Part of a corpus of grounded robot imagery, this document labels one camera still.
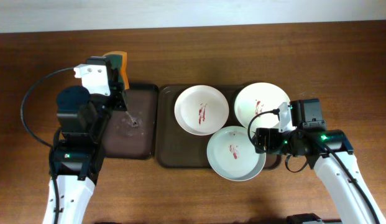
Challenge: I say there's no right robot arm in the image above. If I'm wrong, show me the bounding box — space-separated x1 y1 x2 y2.
247 98 386 223

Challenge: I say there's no left black cable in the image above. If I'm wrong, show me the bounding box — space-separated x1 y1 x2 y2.
20 67 76 149

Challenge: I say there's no small black tray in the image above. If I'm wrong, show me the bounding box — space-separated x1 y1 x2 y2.
102 83 159 160

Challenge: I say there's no white plate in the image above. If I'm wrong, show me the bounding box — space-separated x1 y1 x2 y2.
206 126 266 182
174 85 229 136
234 82 290 128

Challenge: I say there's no white plate front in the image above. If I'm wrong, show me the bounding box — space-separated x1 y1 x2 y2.
206 126 266 182

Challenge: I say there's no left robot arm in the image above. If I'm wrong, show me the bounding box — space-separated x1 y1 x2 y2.
44 51 129 223

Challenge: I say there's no green orange sponge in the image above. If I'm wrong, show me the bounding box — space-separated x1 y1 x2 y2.
103 51 129 90

